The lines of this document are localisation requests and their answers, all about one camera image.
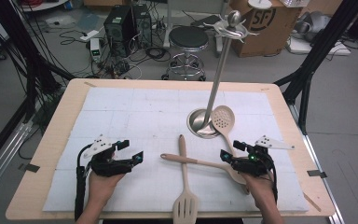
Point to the large black computer tower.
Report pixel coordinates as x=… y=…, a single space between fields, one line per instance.
x=118 y=31

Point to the black tape strip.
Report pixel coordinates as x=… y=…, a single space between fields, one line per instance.
x=31 y=168
x=317 y=174

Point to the grey bundle on floor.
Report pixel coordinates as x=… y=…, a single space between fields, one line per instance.
x=312 y=26

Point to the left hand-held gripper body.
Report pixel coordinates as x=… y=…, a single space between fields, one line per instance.
x=105 y=165

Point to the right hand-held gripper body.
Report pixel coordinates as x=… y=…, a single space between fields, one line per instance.
x=251 y=165

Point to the person's right hand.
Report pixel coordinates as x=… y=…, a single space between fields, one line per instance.
x=259 y=189

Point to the beige perforated skimmer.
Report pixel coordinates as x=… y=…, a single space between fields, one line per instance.
x=223 y=119

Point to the beige solid spoon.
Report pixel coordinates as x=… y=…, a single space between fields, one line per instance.
x=192 y=160

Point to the white foam mat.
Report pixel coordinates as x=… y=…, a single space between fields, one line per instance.
x=143 y=109

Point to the metal utensil stand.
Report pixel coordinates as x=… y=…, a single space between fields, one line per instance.
x=217 y=77

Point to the white round disc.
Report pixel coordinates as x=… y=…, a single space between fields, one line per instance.
x=259 y=3

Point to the beige slotted spatula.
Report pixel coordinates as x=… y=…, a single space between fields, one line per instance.
x=184 y=174

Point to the brown tape strip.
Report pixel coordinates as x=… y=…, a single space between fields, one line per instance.
x=311 y=202

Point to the white power strip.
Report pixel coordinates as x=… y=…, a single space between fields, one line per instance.
x=89 y=35

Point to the black round stool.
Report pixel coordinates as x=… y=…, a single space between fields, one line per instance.
x=188 y=37

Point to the brown cardboard box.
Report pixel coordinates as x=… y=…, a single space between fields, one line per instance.
x=273 y=40

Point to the white unit with green display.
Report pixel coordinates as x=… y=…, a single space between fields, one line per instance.
x=95 y=49

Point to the slim black computer tower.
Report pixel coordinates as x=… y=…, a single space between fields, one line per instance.
x=143 y=25

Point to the person's left hand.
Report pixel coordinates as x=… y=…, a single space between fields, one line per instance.
x=101 y=188

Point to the black metal frame stand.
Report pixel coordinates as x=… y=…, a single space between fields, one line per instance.
x=317 y=53
x=28 y=56

